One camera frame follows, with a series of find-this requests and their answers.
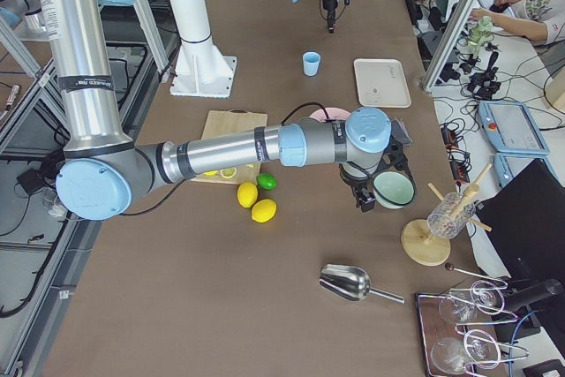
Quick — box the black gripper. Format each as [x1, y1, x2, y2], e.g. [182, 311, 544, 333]
[339, 140, 409, 213]
[322, 0, 350, 34]

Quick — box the blue plastic cup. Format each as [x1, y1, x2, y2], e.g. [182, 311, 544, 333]
[302, 51, 321, 77]

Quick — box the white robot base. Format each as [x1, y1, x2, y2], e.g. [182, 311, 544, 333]
[169, 0, 237, 99]

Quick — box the wooden cup stand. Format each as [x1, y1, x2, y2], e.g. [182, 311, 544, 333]
[401, 163, 492, 266]

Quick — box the steel ice scoop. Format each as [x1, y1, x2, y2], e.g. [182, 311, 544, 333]
[319, 264, 405, 304]

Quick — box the glass cup on stand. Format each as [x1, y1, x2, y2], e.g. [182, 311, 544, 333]
[427, 192, 475, 239]

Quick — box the pink bowl of ice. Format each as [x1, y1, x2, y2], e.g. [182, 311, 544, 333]
[310, 107, 350, 122]

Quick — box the green ceramic bowl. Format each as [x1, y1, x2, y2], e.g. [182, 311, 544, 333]
[373, 171, 415, 209]

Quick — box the grey folded cloth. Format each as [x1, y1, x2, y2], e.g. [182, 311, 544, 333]
[391, 118, 412, 146]

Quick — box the cream rabbit tray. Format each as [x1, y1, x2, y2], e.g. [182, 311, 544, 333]
[353, 58, 411, 109]

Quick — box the green lime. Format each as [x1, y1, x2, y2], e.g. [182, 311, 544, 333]
[256, 173, 278, 191]

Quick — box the yellow lemon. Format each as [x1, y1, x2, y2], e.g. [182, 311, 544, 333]
[251, 199, 277, 223]
[237, 181, 259, 208]

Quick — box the teach pendant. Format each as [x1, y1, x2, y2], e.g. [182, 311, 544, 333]
[478, 101, 550, 156]
[493, 153, 556, 188]

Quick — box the wooden cutting board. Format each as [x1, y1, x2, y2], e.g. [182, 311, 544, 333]
[193, 109, 267, 185]

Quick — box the wine glass holder rack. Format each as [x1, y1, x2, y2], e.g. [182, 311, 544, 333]
[415, 277, 529, 376]

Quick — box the seated person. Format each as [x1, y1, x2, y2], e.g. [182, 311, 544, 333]
[470, 0, 564, 45]

